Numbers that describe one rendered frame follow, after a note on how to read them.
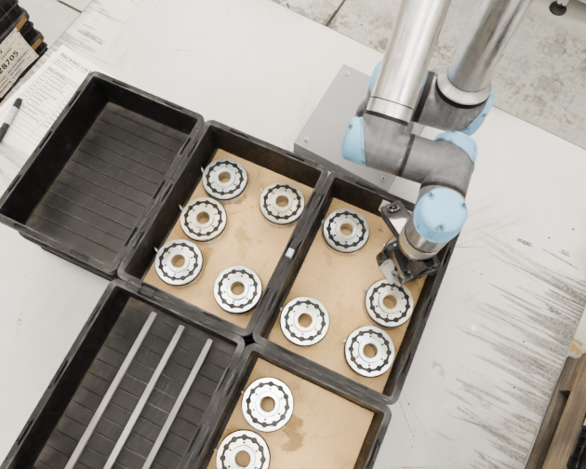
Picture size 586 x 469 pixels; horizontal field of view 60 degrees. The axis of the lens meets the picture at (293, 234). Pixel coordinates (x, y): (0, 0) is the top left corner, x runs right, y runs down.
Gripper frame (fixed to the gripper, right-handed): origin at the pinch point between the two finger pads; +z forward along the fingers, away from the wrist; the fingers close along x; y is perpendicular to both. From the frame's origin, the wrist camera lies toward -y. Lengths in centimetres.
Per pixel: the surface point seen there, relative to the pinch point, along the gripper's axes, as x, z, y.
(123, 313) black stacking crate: -58, 2, -9
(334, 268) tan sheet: -12.3, 2.0, -3.1
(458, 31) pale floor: 100, 86, -108
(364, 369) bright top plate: -15.0, -1.0, 19.3
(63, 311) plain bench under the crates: -75, 15, -18
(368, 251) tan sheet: -3.6, 2.0, -4.0
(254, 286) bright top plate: -30.3, -0.9, -4.6
